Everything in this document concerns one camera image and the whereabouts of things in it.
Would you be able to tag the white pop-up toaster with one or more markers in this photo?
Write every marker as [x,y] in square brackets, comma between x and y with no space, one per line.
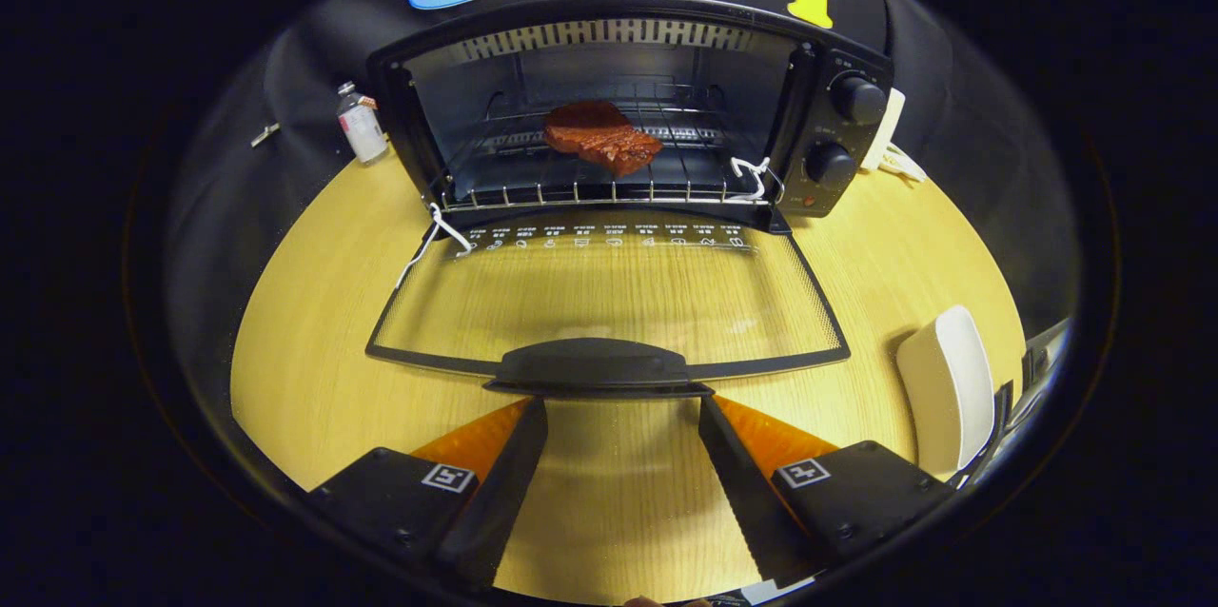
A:
[893,122]

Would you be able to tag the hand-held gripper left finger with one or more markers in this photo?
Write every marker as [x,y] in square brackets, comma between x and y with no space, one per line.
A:
[500,493]

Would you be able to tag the red meat slice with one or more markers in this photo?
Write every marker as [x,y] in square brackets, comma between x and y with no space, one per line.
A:
[599,139]

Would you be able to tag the small clear bottle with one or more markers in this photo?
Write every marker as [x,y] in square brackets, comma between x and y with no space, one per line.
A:
[362,127]

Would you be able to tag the pale grey furniture edge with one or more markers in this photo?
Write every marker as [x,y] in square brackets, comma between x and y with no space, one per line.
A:
[1045,355]

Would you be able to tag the small white clip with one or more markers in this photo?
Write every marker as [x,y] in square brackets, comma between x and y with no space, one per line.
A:
[265,134]

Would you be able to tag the white ribbed tray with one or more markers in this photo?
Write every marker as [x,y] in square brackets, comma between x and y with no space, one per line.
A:
[947,388]

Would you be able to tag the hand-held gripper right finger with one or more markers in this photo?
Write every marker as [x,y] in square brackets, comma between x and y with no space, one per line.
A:
[742,483]

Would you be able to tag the black toaster oven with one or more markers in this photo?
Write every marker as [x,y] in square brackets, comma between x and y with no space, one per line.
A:
[828,127]

